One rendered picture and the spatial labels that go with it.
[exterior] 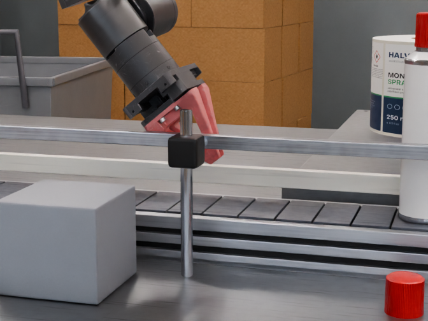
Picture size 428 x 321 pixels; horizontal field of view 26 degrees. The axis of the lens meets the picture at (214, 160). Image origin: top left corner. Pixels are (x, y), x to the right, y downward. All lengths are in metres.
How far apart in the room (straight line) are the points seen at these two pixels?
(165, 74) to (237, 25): 3.40
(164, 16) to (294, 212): 0.26
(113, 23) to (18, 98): 2.19
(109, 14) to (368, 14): 4.70
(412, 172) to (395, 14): 4.67
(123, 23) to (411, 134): 0.31
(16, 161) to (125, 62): 0.22
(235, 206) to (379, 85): 0.53
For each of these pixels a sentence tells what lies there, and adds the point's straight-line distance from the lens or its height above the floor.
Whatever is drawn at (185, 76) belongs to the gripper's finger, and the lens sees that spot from 0.96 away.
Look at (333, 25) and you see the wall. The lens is 5.70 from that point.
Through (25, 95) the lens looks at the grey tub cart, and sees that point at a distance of 3.11.
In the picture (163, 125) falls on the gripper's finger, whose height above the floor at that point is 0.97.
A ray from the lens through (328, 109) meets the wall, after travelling 5.76.
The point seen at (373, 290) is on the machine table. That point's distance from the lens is 0.89.
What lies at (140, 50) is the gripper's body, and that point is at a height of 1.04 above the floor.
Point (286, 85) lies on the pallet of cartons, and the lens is 4.63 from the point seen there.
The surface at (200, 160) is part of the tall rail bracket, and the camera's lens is 0.88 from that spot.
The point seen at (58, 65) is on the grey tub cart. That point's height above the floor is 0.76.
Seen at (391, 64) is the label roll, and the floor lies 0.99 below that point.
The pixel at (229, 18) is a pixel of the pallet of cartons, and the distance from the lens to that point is 4.34.
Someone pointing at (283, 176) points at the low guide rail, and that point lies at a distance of 1.00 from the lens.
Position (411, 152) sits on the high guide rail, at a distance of 0.90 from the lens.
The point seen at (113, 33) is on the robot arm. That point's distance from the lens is 0.97.
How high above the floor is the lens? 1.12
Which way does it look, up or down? 11 degrees down
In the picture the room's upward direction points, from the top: straight up
